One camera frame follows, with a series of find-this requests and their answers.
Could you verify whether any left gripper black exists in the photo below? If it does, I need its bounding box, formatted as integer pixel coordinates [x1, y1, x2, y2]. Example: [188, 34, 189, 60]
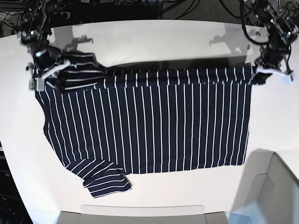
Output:
[258, 45, 290, 70]

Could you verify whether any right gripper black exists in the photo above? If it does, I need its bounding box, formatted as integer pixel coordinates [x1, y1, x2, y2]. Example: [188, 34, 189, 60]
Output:
[31, 46, 61, 74]

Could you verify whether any navy white striped T-shirt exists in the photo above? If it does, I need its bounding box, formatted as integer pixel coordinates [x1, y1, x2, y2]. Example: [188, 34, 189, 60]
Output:
[36, 66, 256, 198]

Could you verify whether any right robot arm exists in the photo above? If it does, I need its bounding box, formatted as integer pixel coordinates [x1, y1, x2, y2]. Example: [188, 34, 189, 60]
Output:
[18, 0, 61, 72]

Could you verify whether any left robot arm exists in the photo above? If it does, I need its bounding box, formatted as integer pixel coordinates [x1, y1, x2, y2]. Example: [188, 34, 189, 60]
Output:
[240, 0, 299, 75]

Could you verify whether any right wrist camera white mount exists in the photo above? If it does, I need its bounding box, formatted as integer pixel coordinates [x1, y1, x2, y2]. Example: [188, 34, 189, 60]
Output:
[26, 60, 77, 91]

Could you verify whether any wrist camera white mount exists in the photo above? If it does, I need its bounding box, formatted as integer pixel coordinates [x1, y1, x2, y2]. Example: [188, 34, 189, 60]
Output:
[251, 58, 295, 85]
[26, 60, 77, 91]

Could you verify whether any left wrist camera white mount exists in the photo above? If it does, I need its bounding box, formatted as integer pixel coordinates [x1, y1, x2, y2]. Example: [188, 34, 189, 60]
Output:
[251, 58, 295, 85]

